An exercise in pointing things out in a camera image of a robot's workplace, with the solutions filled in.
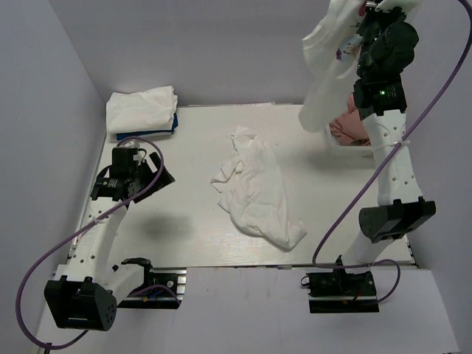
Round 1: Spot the white printed t shirt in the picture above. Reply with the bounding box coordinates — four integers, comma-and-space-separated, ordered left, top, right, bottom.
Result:
299, 1, 365, 132

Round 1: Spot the plain white t shirt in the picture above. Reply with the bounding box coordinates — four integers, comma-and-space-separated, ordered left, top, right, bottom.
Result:
210, 126, 306, 251

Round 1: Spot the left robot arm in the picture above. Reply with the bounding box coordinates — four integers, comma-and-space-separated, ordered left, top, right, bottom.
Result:
44, 146, 175, 331

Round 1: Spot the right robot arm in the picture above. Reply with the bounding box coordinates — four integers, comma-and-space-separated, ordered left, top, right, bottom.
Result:
333, 1, 436, 294

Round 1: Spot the folded blue t shirt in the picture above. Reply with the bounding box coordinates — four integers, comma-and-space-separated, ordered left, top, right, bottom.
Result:
115, 114, 178, 141

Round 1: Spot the folded white t shirt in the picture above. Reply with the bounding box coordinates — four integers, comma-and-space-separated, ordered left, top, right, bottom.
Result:
106, 86, 178, 134

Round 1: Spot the pink t shirt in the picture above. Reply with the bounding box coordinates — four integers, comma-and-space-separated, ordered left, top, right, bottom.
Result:
329, 94, 370, 146

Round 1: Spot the white plastic basket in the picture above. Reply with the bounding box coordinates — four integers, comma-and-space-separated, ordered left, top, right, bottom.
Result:
323, 123, 374, 158

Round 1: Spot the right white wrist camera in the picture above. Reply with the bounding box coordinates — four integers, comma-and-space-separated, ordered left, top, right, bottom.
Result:
365, 0, 422, 14

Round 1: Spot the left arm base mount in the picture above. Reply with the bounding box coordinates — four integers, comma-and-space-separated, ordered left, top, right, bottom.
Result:
118, 268, 187, 310

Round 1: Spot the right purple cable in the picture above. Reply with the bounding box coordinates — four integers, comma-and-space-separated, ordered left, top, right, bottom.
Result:
311, 0, 472, 304

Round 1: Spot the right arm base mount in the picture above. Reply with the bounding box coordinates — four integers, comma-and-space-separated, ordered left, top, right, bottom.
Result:
300, 269, 379, 314

